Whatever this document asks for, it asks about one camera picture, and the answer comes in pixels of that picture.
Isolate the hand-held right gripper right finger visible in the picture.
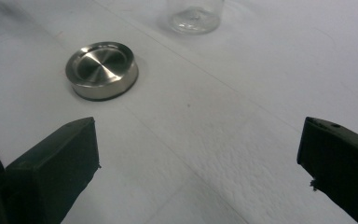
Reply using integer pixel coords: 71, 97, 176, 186
296, 116, 358, 224

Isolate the clear glass jar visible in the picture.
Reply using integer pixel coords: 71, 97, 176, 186
166, 0, 226, 35

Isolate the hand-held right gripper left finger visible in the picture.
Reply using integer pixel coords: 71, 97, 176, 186
0, 116, 102, 224

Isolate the round stainless steel lid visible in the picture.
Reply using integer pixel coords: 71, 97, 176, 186
64, 41, 140, 102

